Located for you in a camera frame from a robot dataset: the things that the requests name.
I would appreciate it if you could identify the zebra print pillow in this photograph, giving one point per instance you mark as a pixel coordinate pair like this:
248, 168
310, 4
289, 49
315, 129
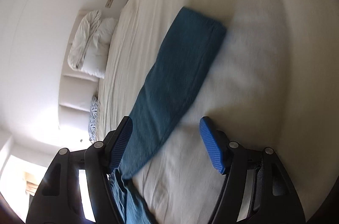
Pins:
93, 118

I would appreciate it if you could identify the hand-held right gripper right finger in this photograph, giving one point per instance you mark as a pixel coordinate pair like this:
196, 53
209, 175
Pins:
212, 145

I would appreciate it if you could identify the person's blue jeans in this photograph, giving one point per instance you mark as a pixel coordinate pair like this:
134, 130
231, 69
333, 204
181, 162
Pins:
132, 202

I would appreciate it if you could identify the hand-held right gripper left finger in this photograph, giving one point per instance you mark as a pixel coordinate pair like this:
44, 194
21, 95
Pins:
121, 145

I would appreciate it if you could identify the teal knit sweater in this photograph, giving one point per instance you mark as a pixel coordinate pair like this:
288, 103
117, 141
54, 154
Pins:
180, 67

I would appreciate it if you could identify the wall socket plate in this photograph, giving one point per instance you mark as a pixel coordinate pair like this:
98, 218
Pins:
109, 2

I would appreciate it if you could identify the beige bed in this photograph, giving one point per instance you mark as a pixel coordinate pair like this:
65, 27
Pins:
264, 81

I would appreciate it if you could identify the white folded duvet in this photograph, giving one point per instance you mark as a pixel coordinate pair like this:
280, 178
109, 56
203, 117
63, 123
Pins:
90, 54

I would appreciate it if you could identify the bright window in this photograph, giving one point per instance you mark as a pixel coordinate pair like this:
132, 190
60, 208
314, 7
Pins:
16, 168

